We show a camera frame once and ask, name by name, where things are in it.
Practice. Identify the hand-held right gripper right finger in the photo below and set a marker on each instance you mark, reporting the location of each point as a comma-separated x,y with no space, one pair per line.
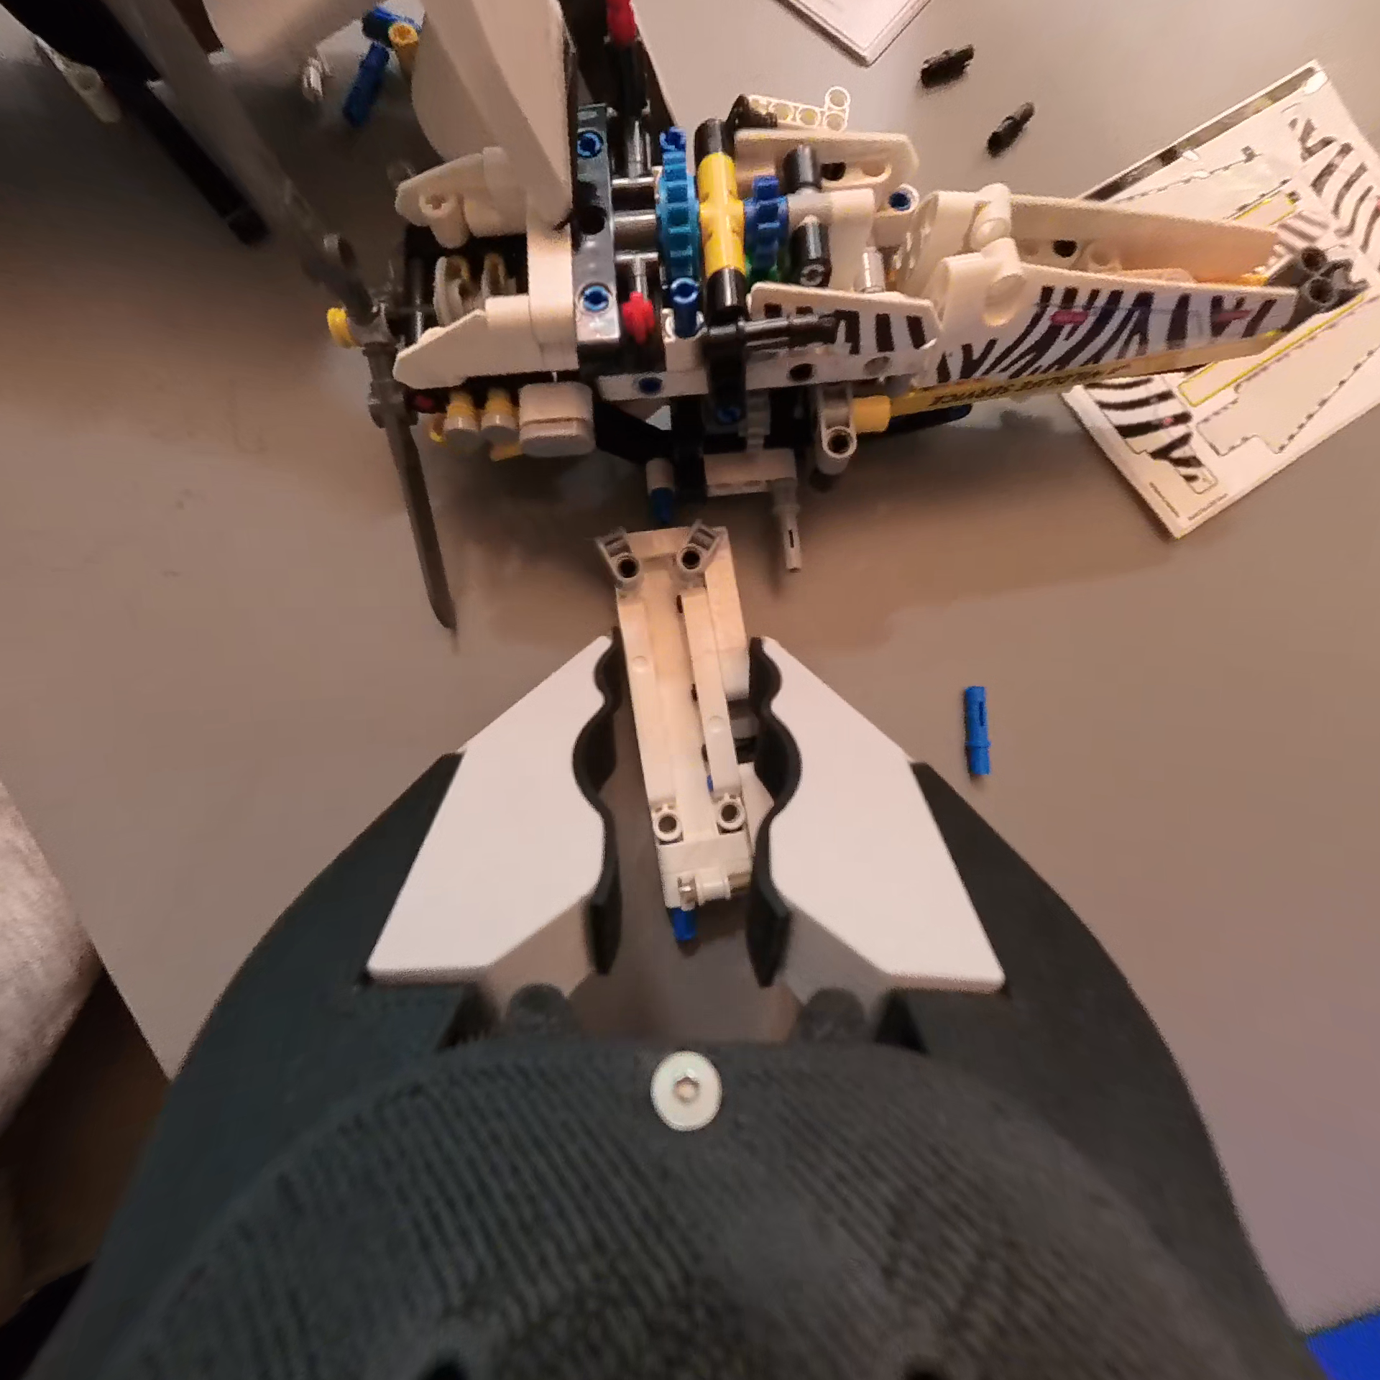
884,862

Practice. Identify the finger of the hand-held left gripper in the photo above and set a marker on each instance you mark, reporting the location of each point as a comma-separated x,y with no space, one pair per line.
496,75

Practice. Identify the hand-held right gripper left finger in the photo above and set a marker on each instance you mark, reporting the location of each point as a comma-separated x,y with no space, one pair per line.
484,862

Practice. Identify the white lego skid assembly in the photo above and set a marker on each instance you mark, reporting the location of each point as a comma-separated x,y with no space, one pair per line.
668,733

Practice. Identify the lego instruction booklet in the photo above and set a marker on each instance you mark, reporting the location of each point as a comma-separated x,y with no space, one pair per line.
862,21

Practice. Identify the zebra striped lego helicopter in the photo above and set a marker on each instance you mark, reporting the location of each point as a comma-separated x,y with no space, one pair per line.
970,269

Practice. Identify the blue lego pin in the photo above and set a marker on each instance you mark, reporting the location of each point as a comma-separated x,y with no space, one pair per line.
976,733

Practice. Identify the white angled lego beam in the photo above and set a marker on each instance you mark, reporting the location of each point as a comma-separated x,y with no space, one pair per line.
803,108

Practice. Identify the black lego beam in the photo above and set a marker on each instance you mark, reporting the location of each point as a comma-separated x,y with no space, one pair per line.
182,151

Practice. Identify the black lego pin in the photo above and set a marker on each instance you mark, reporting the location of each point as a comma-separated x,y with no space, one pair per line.
946,65
1010,126

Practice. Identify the zebra sticker sheet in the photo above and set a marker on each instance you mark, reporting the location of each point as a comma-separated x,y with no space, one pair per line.
1217,453

